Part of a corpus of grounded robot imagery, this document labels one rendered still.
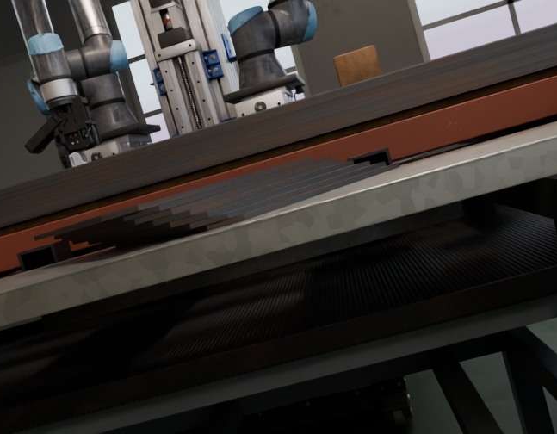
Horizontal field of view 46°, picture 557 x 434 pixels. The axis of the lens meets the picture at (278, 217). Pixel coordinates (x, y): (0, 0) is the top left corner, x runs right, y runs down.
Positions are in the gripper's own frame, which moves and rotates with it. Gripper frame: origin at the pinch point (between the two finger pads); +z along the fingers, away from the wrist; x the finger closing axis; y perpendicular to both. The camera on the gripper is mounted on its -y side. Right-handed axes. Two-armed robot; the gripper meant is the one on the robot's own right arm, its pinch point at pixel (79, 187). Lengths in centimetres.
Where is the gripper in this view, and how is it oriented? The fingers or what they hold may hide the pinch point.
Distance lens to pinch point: 159.1
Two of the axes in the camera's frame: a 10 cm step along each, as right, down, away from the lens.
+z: 2.7, 9.6, 0.7
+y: 9.6, -2.7, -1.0
